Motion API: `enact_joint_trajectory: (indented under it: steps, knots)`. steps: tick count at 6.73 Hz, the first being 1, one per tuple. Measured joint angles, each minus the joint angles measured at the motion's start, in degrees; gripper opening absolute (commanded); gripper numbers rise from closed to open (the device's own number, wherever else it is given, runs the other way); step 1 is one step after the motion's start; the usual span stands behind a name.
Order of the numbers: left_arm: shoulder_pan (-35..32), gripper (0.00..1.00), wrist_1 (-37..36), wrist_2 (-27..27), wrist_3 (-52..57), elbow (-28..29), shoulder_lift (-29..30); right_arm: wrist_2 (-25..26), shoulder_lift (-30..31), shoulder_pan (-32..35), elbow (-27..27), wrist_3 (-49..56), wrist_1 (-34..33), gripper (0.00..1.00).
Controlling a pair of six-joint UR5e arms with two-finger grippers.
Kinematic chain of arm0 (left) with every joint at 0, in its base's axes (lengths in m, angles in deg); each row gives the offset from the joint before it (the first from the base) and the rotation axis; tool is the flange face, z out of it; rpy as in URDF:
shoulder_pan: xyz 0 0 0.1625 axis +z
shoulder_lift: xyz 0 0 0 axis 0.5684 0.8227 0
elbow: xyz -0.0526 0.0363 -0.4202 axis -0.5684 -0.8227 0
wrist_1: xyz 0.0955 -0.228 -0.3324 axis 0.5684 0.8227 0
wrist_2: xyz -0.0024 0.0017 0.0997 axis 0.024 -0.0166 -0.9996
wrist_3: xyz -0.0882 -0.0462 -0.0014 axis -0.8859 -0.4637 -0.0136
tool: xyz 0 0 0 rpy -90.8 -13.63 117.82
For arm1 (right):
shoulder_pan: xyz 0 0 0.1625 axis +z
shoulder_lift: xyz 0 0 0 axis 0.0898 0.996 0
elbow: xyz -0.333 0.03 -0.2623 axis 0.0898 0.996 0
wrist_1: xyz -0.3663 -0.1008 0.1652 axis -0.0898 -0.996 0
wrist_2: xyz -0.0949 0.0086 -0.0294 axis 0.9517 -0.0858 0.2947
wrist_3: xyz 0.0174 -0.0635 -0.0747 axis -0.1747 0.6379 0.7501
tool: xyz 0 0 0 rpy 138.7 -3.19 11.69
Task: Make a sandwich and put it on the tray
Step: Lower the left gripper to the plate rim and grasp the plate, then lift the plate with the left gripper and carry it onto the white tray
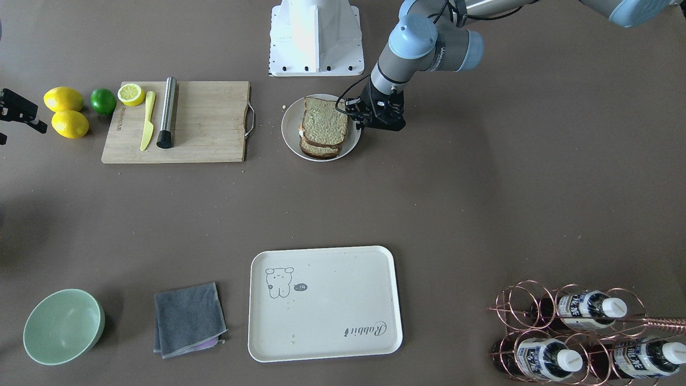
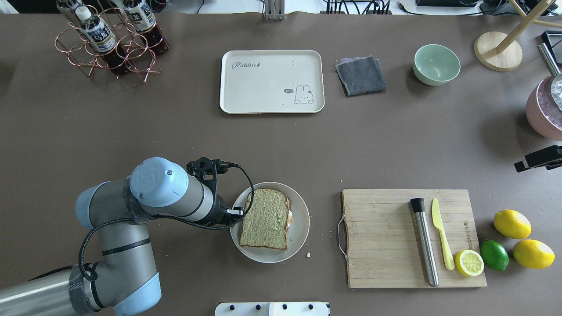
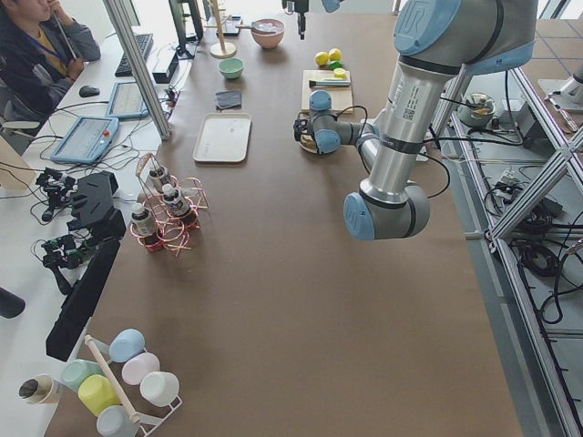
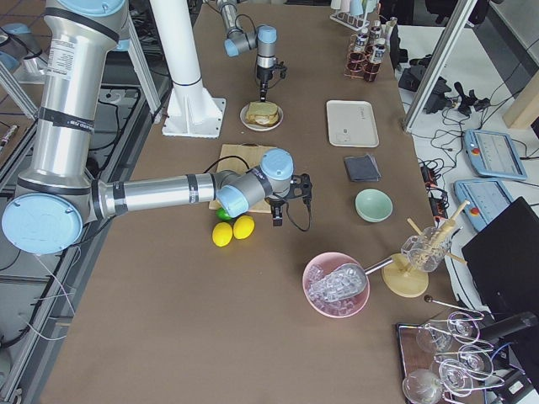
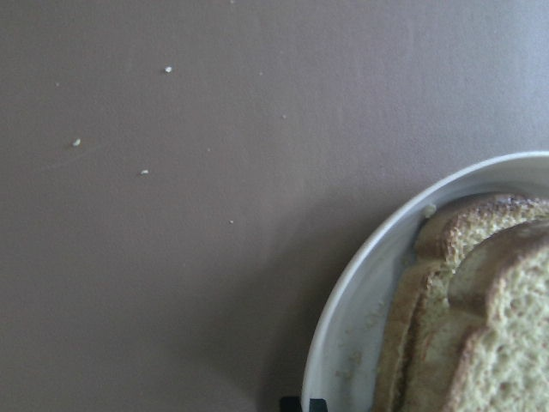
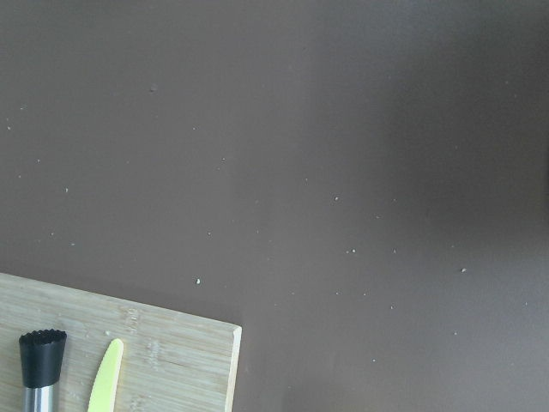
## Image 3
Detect blue teach pendant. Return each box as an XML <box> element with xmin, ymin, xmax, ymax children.
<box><xmin>50</xmin><ymin>117</ymin><xmax>119</xmax><ymax>164</ymax></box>
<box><xmin>106</xmin><ymin>82</ymin><xmax>148</xmax><ymax>120</ymax></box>

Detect grey folded cloth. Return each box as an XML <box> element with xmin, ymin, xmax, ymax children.
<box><xmin>215</xmin><ymin>89</ymin><xmax>242</xmax><ymax>110</ymax></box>

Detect green lime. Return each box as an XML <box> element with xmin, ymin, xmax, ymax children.
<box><xmin>328</xmin><ymin>60</ymin><xmax>343</xmax><ymax>70</ymax></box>

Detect mint cup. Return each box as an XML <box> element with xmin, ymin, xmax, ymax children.
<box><xmin>61</xmin><ymin>359</ymin><xmax>103</xmax><ymax>392</ymax></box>

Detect blue teach pendant near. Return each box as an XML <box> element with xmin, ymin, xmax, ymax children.
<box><xmin>50</xmin><ymin>117</ymin><xmax>119</xmax><ymax>164</ymax></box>

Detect white cup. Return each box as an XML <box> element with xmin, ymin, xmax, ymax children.
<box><xmin>139</xmin><ymin>371</ymin><xmax>179</xmax><ymax>407</ymax></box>

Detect half lemon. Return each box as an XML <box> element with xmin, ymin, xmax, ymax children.
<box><xmin>333</xmin><ymin>68</ymin><xmax>346</xmax><ymax>79</ymax></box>

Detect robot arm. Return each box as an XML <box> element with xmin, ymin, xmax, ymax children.
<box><xmin>294</xmin><ymin>0</ymin><xmax>537</xmax><ymax>240</ymax></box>
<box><xmin>281</xmin><ymin>0</ymin><xmax>343</xmax><ymax>40</ymax></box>

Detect aluminium frame post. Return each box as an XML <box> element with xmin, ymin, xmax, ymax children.
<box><xmin>103</xmin><ymin>0</ymin><xmax>171</xmax><ymax>141</ymax></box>

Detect front tea bottle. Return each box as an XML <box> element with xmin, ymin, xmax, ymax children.
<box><xmin>162</xmin><ymin>183</ymin><xmax>190</xmax><ymax>218</ymax></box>

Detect blue teach pendant far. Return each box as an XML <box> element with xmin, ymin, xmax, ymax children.
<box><xmin>106</xmin><ymin>82</ymin><xmax>148</xmax><ymax>120</ymax></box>

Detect lower whole lemon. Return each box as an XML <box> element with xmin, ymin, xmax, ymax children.
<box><xmin>328</xmin><ymin>47</ymin><xmax>343</xmax><ymax>61</ymax></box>

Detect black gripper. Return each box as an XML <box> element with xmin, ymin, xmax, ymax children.
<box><xmin>293</xmin><ymin>114</ymin><xmax>314</xmax><ymax>145</ymax></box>
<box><xmin>281</xmin><ymin>0</ymin><xmax>310</xmax><ymax>40</ymax></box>

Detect black long box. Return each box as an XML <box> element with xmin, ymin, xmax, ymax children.
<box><xmin>46</xmin><ymin>238</ymin><xmax>120</xmax><ymax>362</ymax></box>

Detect right tea bottle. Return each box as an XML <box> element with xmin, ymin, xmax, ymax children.
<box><xmin>148</xmin><ymin>167</ymin><xmax>169</xmax><ymax>192</ymax></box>

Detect steel muddler black tip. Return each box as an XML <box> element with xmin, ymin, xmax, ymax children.
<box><xmin>308</xmin><ymin>79</ymin><xmax>351</xmax><ymax>88</ymax></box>

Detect black computer mouse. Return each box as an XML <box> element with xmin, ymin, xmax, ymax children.
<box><xmin>78</xmin><ymin>86</ymin><xmax>100</xmax><ymax>98</ymax></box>

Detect copper wire bottle rack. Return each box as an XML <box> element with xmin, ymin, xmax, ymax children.
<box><xmin>129</xmin><ymin>152</ymin><xmax>210</xmax><ymax>256</ymax></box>

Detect cream rabbit tray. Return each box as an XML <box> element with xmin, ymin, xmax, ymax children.
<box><xmin>192</xmin><ymin>112</ymin><xmax>251</xmax><ymax>164</ymax></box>

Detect left tea bottle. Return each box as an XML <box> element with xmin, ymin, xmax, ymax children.
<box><xmin>131</xmin><ymin>202</ymin><xmax>159</xmax><ymax>249</ymax></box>

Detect steel ice scoop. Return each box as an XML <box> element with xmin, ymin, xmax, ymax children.
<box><xmin>236</xmin><ymin>22</ymin><xmax>262</xmax><ymax>31</ymax></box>

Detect grey blue cup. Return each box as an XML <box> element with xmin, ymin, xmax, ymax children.
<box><xmin>97</xmin><ymin>405</ymin><xmax>139</xmax><ymax>437</ymax></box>

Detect seated person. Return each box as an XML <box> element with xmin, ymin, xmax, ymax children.
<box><xmin>1</xmin><ymin>0</ymin><xmax>101</xmax><ymax>124</ymax></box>

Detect tea bottle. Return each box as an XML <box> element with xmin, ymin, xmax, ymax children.
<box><xmin>148</xmin><ymin>167</ymin><xmax>169</xmax><ymax>192</ymax></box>
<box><xmin>162</xmin><ymin>183</ymin><xmax>190</xmax><ymax>218</ymax></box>
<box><xmin>131</xmin><ymin>202</ymin><xmax>159</xmax><ymax>249</ymax></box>

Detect wooden mug stand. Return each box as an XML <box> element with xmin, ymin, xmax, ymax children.
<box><xmin>205</xmin><ymin>0</ymin><xmax>237</xmax><ymax>59</ymax></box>

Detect black keyboard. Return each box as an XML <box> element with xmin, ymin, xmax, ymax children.
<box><xmin>114</xmin><ymin>33</ymin><xmax>155</xmax><ymax>78</ymax></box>

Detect mint green bowl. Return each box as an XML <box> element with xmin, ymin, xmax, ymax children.
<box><xmin>218</xmin><ymin>57</ymin><xmax>244</xmax><ymax>80</ymax></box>

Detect pink cup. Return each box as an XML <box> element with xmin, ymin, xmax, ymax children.
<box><xmin>121</xmin><ymin>351</ymin><xmax>160</xmax><ymax>386</ymax></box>

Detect yellow cup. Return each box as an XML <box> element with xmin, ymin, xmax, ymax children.
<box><xmin>77</xmin><ymin>374</ymin><xmax>121</xmax><ymax>417</ymax></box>

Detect bamboo cutting board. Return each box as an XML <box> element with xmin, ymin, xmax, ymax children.
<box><xmin>301</xmin><ymin>70</ymin><xmax>353</xmax><ymax>111</ymax></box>

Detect whole lemon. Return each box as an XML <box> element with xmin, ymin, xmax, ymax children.
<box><xmin>328</xmin><ymin>47</ymin><xmax>343</xmax><ymax>61</ymax></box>
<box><xmin>314</xmin><ymin>51</ymin><xmax>329</xmax><ymax>66</ymax></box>

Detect pink ice bucket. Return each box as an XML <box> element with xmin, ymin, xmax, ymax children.
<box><xmin>251</xmin><ymin>18</ymin><xmax>285</xmax><ymax>49</ymax></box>

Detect black monitor stand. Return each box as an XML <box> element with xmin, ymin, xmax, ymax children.
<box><xmin>169</xmin><ymin>0</ymin><xmax>204</xmax><ymax>60</ymax></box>

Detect white cup rack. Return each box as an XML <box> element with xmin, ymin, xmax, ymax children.
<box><xmin>83</xmin><ymin>335</ymin><xmax>183</xmax><ymax>436</ymax></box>

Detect upper whole lemon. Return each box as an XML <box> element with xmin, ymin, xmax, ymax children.
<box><xmin>314</xmin><ymin>51</ymin><xmax>329</xmax><ymax>66</ymax></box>

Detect paper cup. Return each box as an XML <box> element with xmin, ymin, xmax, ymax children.
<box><xmin>18</xmin><ymin>374</ymin><xmax>63</xmax><ymax>404</ymax></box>

